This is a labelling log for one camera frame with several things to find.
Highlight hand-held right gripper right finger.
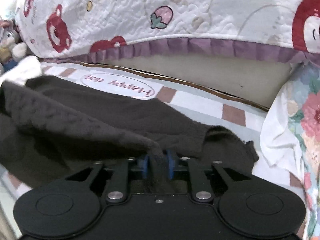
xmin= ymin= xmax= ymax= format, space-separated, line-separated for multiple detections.
xmin=165 ymin=149 xmax=252 ymax=203

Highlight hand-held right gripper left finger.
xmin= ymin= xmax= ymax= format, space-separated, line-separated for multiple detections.
xmin=65 ymin=154 xmax=151 ymax=203

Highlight white bear print quilt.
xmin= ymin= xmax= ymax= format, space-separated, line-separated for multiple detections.
xmin=12 ymin=0 xmax=320 ymax=65

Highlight beige mattress side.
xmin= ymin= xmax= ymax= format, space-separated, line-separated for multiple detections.
xmin=100 ymin=56 xmax=292 ymax=112

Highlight grey plush rabbit toy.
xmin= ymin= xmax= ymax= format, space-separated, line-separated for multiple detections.
xmin=0 ymin=20 xmax=27 ymax=72

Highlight cream white folded garment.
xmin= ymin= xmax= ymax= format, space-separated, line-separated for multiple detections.
xmin=0 ymin=55 xmax=43 ymax=85

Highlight dark brown knit sweater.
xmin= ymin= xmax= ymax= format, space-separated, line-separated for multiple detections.
xmin=0 ymin=76 xmax=211 ymax=195

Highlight black cloth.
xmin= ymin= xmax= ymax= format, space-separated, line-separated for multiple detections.
xmin=204 ymin=126 xmax=259 ymax=178

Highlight floral print cloth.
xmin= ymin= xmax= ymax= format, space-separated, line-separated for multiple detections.
xmin=260 ymin=62 xmax=320 ymax=240

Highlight checkered bed mat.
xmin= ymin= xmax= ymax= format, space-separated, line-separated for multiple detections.
xmin=0 ymin=61 xmax=308 ymax=205

